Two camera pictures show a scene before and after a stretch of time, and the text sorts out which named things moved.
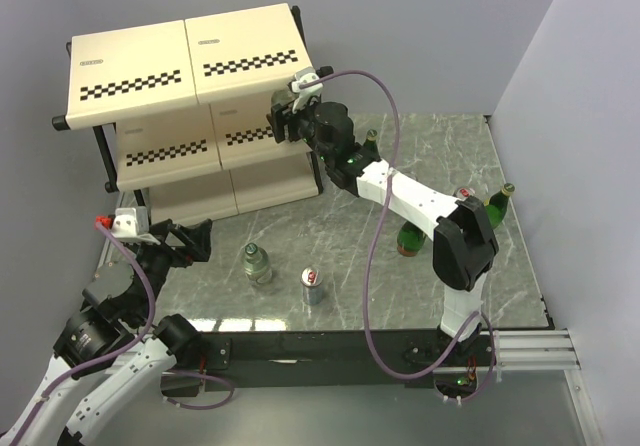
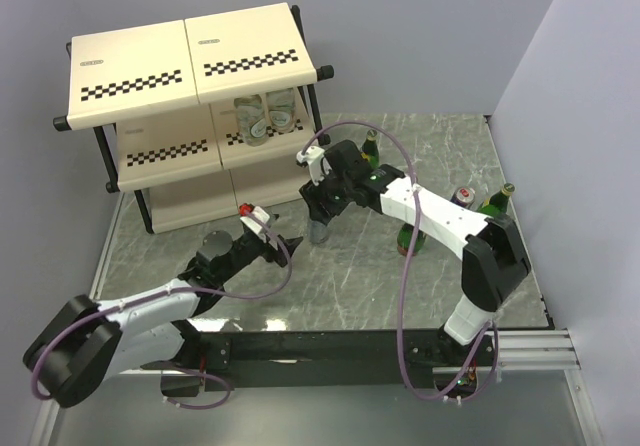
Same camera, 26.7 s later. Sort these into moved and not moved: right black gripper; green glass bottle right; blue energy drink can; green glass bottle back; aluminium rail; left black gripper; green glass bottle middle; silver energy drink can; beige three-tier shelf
Moved: right black gripper; silver energy drink can; left black gripper
Not moved: beige three-tier shelf; blue energy drink can; green glass bottle right; green glass bottle back; aluminium rail; green glass bottle middle
